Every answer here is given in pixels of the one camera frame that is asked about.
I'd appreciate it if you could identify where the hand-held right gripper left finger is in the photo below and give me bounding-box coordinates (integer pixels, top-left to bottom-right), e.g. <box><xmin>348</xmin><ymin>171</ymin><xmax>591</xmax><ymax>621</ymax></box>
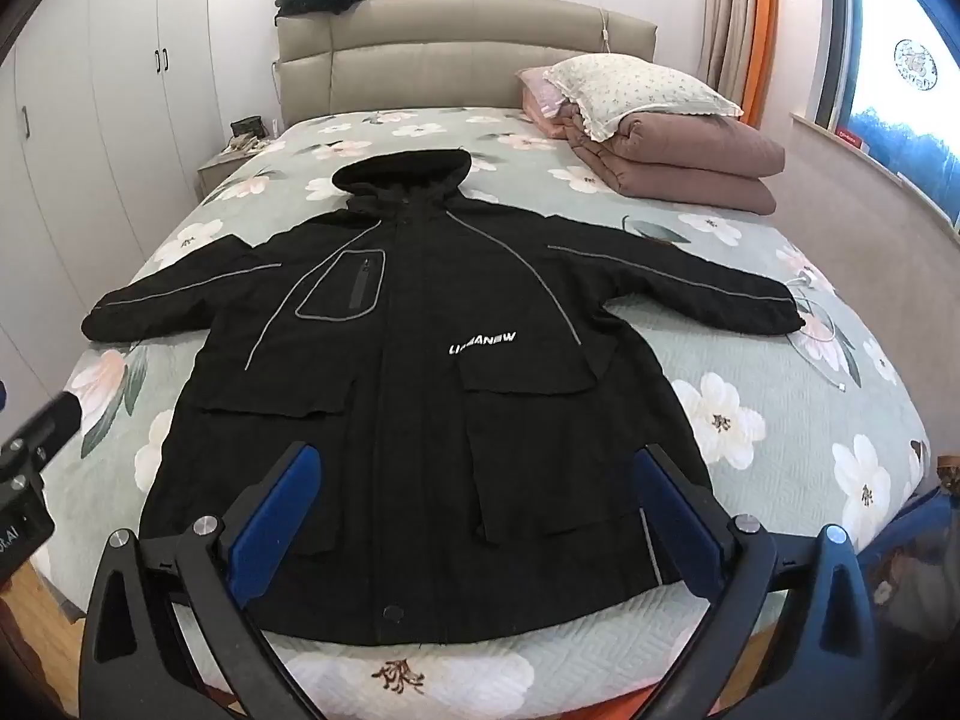
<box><xmin>79</xmin><ymin>442</ymin><xmax>323</xmax><ymax>720</ymax></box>

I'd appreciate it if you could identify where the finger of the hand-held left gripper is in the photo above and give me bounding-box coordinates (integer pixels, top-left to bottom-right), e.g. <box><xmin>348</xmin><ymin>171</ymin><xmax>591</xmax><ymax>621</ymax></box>
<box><xmin>0</xmin><ymin>392</ymin><xmax>83</xmax><ymax>496</ymax></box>

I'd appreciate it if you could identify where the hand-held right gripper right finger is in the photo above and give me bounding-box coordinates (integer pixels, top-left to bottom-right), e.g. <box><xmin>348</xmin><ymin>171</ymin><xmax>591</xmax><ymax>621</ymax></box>
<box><xmin>634</xmin><ymin>444</ymin><xmax>878</xmax><ymax>720</ymax></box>

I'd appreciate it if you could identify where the black hooded coat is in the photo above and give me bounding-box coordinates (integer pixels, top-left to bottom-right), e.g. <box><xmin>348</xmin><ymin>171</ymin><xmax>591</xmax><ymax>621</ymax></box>
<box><xmin>81</xmin><ymin>148</ymin><xmax>807</xmax><ymax>650</ymax></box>

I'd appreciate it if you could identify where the bed with floral bedspread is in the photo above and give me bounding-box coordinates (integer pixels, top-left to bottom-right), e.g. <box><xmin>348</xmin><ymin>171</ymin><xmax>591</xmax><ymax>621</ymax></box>
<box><xmin>34</xmin><ymin>109</ymin><xmax>935</xmax><ymax>717</ymax></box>

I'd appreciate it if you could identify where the white wardrobe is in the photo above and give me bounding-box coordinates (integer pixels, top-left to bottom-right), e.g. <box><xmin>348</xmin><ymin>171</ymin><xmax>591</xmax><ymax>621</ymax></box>
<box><xmin>0</xmin><ymin>0</ymin><xmax>226</xmax><ymax>421</ymax></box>

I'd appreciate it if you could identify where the grey nightstand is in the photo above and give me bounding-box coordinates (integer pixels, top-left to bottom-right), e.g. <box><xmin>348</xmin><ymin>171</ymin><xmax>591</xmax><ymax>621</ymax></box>
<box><xmin>196</xmin><ymin>139</ymin><xmax>286</xmax><ymax>203</ymax></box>

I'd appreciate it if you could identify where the folded brown quilt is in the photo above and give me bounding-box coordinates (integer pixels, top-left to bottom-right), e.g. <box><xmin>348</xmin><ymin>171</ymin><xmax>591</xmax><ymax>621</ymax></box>
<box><xmin>562</xmin><ymin>101</ymin><xmax>787</xmax><ymax>216</ymax></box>

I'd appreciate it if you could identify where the white floral frilled pillow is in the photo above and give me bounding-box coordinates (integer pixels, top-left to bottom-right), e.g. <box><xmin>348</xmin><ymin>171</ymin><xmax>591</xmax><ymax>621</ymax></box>
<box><xmin>541</xmin><ymin>52</ymin><xmax>743</xmax><ymax>143</ymax></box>

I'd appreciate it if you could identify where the pink pillow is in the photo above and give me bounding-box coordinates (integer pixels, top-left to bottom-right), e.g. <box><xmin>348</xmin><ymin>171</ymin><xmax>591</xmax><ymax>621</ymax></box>
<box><xmin>516</xmin><ymin>65</ymin><xmax>575</xmax><ymax>140</ymax></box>

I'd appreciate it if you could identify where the window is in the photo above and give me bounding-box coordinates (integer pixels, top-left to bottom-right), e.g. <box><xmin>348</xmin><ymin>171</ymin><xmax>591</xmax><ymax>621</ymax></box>
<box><xmin>817</xmin><ymin>0</ymin><xmax>960</xmax><ymax>230</ymax></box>

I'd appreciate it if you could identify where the beige padded headboard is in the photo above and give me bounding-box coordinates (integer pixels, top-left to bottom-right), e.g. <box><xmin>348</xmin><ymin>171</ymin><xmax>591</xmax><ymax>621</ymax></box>
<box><xmin>276</xmin><ymin>0</ymin><xmax>659</xmax><ymax>128</ymax></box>

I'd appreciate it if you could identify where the beige and orange curtain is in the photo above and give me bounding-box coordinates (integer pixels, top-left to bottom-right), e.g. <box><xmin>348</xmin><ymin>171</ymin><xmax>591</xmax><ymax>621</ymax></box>
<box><xmin>705</xmin><ymin>0</ymin><xmax>781</xmax><ymax>132</ymax></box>

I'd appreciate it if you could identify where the round white window sticker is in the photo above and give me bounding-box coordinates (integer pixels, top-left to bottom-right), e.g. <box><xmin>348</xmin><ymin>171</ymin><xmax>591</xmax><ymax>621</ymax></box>
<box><xmin>894</xmin><ymin>39</ymin><xmax>940</xmax><ymax>91</ymax></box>

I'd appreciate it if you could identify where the white cable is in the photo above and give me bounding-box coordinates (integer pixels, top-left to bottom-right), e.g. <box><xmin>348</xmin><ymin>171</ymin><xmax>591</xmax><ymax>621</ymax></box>
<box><xmin>787</xmin><ymin>270</ymin><xmax>852</xmax><ymax>391</ymax></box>

